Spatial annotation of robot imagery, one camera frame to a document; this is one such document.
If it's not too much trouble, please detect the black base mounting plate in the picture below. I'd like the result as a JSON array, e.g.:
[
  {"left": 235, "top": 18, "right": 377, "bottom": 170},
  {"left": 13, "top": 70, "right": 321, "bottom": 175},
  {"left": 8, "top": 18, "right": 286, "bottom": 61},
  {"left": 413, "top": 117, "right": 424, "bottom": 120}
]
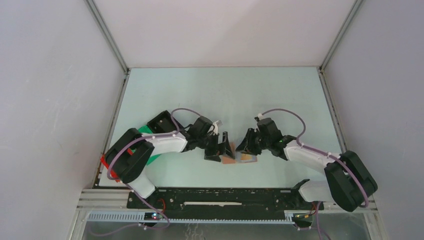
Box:
[{"left": 146, "top": 187, "right": 317, "bottom": 221}]

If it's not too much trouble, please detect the red plastic bin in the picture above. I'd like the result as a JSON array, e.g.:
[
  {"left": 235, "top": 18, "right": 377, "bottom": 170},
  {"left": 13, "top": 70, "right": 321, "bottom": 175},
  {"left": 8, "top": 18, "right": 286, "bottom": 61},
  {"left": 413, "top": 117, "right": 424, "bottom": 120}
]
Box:
[{"left": 100, "top": 147, "right": 135, "bottom": 183}]

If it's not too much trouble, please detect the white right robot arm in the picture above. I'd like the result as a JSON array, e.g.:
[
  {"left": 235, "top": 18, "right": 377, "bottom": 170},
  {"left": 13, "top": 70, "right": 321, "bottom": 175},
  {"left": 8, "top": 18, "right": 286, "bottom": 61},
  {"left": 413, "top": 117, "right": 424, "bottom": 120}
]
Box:
[{"left": 236, "top": 117, "right": 378, "bottom": 212}]

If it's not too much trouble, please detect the black plastic bin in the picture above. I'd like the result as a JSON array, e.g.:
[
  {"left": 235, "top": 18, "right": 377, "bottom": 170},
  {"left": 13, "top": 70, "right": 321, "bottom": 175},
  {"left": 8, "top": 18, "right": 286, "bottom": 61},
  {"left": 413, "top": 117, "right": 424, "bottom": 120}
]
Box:
[{"left": 146, "top": 110, "right": 177, "bottom": 134}]

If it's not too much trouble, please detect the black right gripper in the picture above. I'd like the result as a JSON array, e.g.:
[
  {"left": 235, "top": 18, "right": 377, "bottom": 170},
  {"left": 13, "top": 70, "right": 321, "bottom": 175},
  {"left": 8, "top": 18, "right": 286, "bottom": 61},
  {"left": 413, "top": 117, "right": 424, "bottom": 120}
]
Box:
[{"left": 235, "top": 127, "right": 271, "bottom": 156}]

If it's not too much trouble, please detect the aluminium frame rail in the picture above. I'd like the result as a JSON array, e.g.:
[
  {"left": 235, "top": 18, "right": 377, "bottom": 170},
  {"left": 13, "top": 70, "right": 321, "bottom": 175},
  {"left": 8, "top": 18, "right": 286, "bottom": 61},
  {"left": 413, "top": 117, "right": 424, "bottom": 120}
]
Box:
[{"left": 76, "top": 188, "right": 379, "bottom": 226}]

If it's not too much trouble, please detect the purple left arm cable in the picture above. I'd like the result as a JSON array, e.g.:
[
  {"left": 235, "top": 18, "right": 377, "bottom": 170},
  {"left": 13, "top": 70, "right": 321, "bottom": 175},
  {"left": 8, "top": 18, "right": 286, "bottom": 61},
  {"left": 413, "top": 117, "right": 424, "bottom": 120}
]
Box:
[{"left": 87, "top": 107, "right": 203, "bottom": 237}]

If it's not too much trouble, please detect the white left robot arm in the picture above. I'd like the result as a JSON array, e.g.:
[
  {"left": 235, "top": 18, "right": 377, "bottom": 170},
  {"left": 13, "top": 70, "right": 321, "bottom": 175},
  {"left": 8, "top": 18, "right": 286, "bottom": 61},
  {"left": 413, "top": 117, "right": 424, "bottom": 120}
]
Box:
[{"left": 100, "top": 116, "right": 235, "bottom": 208}]

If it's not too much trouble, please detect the tan leather card holder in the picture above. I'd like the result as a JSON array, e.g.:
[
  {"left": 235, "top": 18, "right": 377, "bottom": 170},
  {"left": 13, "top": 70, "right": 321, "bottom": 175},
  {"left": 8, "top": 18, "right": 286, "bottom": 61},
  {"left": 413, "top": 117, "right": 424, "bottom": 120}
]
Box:
[{"left": 221, "top": 142, "right": 258, "bottom": 165}]

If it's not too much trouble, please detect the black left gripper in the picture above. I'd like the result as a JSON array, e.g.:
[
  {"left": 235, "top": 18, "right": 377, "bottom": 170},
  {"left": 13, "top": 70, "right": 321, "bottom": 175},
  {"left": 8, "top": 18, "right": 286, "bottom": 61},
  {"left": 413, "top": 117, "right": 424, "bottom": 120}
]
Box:
[{"left": 196, "top": 131, "right": 234, "bottom": 162}]

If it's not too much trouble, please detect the green plastic bin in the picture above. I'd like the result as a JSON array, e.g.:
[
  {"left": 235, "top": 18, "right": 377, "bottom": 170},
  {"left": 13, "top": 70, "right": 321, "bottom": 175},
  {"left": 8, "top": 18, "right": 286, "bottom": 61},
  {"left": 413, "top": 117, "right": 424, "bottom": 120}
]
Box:
[{"left": 130, "top": 125, "right": 163, "bottom": 167}]

